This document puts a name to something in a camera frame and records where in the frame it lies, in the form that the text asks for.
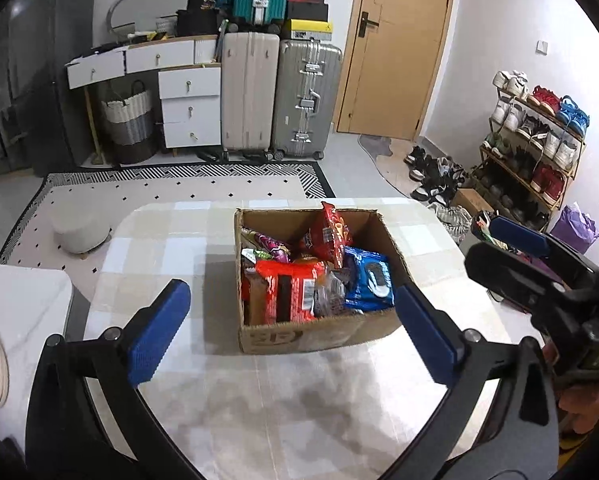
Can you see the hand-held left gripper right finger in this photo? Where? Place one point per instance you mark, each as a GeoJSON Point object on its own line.
{"type": "Point", "coordinates": [424, 332]}

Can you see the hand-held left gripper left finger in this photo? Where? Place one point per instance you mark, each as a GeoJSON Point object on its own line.
{"type": "Point", "coordinates": [157, 332]}

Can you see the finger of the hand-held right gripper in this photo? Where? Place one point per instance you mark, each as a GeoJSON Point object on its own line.
{"type": "Point", "coordinates": [519, 235]}
{"type": "Point", "coordinates": [499, 272]}

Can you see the blue cookie packet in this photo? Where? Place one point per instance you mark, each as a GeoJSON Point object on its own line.
{"type": "Point", "coordinates": [372, 280]}

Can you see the purple white snack packet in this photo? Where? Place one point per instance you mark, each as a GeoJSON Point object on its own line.
{"type": "Point", "coordinates": [332, 292]}

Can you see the brown cardboard box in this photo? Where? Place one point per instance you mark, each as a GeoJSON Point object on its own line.
{"type": "Point", "coordinates": [304, 337]}

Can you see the red chips bag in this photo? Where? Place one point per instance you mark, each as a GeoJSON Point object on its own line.
{"type": "Point", "coordinates": [329, 235]}

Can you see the purple candy packet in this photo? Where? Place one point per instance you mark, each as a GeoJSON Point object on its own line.
{"type": "Point", "coordinates": [267, 247]}

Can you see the red chocolate wafer packet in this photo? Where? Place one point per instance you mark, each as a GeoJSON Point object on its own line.
{"type": "Point", "coordinates": [289, 287]}

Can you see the person's right hand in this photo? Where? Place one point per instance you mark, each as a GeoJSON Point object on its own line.
{"type": "Point", "coordinates": [584, 407]}

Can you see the small cardboard box with clutter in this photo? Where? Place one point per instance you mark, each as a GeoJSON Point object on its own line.
{"type": "Point", "coordinates": [472, 202]}

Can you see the purple bag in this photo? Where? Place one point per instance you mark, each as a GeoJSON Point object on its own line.
{"type": "Point", "coordinates": [577, 230]}

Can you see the wooden shoe rack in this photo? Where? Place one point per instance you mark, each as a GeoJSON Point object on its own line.
{"type": "Point", "coordinates": [517, 170]}

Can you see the pile of black white shoes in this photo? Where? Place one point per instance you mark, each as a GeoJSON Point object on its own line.
{"type": "Point", "coordinates": [434, 180]}

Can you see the white stool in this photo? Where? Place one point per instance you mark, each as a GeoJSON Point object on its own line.
{"type": "Point", "coordinates": [79, 232]}

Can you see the white marble side table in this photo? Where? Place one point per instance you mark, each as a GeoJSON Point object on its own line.
{"type": "Point", "coordinates": [24, 300]}

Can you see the grey doormat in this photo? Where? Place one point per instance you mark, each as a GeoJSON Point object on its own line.
{"type": "Point", "coordinates": [379, 152]}

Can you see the woven laundry basket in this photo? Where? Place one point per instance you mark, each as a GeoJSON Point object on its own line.
{"type": "Point", "coordinates": [129, 125]}

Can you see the wooden door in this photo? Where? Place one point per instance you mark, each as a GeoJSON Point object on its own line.
{"type": "Point", "coordinates": [404, 60]}

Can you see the white drawer desk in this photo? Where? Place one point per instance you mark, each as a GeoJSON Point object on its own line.
{"type": "Point", "coordinates": [189, 110]}

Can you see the beige suitcase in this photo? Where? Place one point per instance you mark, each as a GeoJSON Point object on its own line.
{"type": "Point", "coordinates": [249, 95]}

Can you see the silver suitcase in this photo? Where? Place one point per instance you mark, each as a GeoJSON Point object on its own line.
{"type": "Point", "coordinates": [289, 100]}

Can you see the grey fridge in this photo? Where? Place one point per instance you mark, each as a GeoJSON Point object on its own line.
{"type": "Point", "coordinates": [39, 85]}

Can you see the plain black shoe box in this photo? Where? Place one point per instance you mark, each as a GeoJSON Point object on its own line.
{"type": "Point", "coordinates": [307, 11]}

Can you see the black storage box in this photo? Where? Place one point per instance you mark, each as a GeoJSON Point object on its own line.
{"type": "Point", "coordinates": [197, 22]}

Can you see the white light switch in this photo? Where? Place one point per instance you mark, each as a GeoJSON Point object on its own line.
{"type": "Point", "coordinates": [542, 46]}

